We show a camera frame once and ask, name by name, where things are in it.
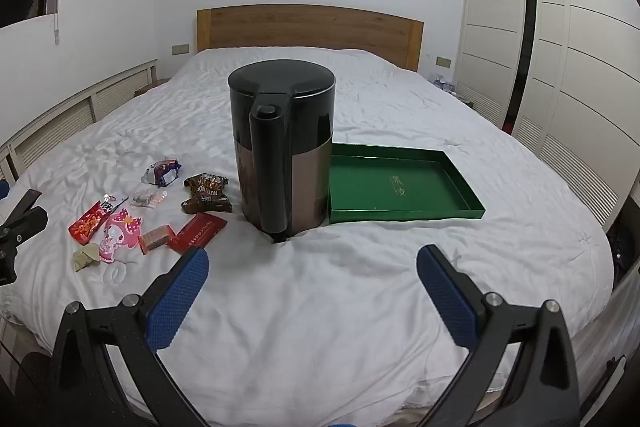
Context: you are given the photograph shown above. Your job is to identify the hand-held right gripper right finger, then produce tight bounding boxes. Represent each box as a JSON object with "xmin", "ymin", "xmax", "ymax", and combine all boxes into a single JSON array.
[{"xmin": 416, "ymin": 244, "xmax": 583, "ymax": 427}]

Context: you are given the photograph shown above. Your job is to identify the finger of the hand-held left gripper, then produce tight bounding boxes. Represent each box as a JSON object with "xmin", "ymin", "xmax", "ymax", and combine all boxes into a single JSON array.
[
  {"xmin": 5, "ymin": 189, "xmax": 42, "ymax": 223},
  {"xmin": 0, "ymin": 207, "xmax": 49, "ymax": 286}
]

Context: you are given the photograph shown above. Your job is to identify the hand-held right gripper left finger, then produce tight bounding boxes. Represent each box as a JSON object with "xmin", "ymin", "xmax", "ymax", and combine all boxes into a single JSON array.
[{"xmin": 47, "ymin": 247, "xmax": 211, "ymax": 427}]

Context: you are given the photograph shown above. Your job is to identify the clear orange snack packet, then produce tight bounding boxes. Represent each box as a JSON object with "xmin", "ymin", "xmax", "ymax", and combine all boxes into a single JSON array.
[{"xmin": 138, "ymin": 223, "xmax": 177, "ymax": 255}]

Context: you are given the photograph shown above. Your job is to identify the red snack packet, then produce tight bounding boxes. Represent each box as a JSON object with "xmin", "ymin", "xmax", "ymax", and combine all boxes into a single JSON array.
[{"xmin": 68, "ymin": 194, "xmax": 118, "ymax": 247}]

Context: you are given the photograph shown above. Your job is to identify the pink cartoon packet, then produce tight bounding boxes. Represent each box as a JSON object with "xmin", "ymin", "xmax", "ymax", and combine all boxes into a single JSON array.
[{"xmin": 99, "ymin": 213, "xmax": 143, "ymax": 264}]

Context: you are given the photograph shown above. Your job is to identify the clear pink candy packet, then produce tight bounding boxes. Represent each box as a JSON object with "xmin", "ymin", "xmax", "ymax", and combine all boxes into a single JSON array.
[{"xmin": 131, "ymin": 188, "xmax": 168, "ymax": 209}]

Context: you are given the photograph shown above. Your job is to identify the green box lid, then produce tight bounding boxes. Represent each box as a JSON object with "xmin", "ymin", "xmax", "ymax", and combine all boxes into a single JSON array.
[{"xmin": 327, "ymin": 142, "xmax": 487, "ymax": 225}]

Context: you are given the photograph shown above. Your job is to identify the small olive packet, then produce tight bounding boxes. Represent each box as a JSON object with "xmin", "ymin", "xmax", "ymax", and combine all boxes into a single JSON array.
[{"xmin": 72, "ymin": 245, "xmax": 103, "ymax": 274}]

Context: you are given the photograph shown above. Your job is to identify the white slatted radiator cover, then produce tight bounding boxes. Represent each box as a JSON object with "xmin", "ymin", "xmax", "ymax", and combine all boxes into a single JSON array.
[{"xmin": 0, "ymin": 59, "xmax": 158, "ymax": 180}]

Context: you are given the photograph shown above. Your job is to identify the brown snack packet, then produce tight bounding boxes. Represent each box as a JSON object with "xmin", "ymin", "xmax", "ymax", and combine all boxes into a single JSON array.
[{"xmin": 181, "ymin": 173, "xmax": 234, "ymax": 214}]

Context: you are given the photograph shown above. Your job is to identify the blue white snack packet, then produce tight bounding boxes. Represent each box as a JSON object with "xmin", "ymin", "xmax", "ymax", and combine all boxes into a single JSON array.
[{"xmin": 141, "ymin": 158, "xmax": 182, "ymax": 188}]

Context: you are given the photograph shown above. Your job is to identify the white bed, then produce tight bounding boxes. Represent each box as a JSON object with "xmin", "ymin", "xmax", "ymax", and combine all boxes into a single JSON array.
[{"xmin": 0, "ymin": 47, "xmax": 616, "ymax": 413}]

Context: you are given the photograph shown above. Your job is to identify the black brown electric kettle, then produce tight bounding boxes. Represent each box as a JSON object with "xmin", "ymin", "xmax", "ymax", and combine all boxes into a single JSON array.
[{"xmin": 228, "ymin": 61, "xmax": 337, "ymax": 244}]

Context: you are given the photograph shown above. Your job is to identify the dark cloth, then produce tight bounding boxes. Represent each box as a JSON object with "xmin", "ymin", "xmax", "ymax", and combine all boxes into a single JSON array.
[{"xmin": 605, "ymin": 214, "xmax": 640, "ymax": 293}]

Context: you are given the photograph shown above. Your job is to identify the blue white bedside object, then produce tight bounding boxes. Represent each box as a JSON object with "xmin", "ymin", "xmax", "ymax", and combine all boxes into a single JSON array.
[{"xmin": 430, "ymin": 72, "xmax": 458, "ymax": 95}]

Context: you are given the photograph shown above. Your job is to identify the white slatted wardrobe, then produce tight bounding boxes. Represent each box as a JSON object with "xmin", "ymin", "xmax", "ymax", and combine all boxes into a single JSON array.
[{"xmin": 457, "ymin": 0, "xmax": 640, "ymax": 233}]

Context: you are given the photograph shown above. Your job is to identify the wooden headboard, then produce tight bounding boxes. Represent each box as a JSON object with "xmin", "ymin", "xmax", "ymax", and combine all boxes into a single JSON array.
[{"xmin": 196, "ymin": 6, "xmax": 425, "ymax": 72}]

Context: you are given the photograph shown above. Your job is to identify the small white ring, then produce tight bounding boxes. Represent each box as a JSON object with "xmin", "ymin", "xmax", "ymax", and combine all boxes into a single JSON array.
[{"xmin": 101, "ymin": 263, "xmax": 132, "ymax": 286}]

